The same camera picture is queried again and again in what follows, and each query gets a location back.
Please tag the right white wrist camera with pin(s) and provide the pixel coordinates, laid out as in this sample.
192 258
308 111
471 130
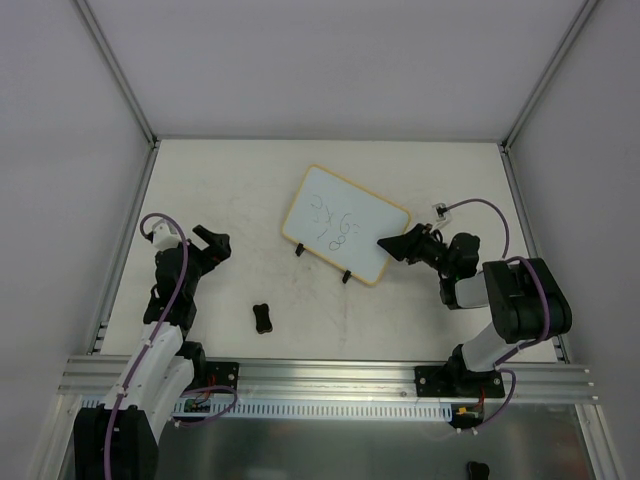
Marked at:
441 213

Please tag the aluminium mounting rail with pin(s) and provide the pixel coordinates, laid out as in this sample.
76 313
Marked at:
548 383

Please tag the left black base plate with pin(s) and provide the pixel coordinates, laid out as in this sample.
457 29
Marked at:
222 373

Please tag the black object at bottom edge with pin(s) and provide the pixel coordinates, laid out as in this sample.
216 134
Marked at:
477 471

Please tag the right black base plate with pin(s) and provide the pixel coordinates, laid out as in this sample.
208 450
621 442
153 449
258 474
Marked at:
443 381

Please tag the left aluminium frame post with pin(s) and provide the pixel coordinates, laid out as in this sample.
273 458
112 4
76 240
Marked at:
104 48

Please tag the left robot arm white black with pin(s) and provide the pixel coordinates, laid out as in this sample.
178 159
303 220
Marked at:
119 437

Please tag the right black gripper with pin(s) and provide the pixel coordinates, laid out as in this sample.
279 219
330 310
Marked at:
413 245

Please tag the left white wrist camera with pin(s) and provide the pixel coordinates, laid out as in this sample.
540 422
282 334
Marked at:
163 235

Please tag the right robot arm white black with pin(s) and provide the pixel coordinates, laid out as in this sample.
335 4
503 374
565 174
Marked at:
526 304

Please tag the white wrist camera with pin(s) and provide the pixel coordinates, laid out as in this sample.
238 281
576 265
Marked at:
163 235
441 213

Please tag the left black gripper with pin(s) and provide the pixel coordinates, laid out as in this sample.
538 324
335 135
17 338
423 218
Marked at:
201 251

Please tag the black whiteboard eraser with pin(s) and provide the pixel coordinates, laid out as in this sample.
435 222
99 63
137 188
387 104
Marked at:
263 322

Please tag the white slotted cable duct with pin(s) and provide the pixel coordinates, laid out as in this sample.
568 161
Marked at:
411 410

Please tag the right aluminium frame post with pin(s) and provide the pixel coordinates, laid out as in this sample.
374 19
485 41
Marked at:
566 43

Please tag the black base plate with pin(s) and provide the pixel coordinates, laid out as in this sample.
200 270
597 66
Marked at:
443 381
222 373

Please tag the yellow framed whiteboard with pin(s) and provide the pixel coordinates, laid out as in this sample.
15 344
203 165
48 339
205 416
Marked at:
341 223

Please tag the aluminium frame post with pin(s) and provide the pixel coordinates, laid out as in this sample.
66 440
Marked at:
104 48
566 43

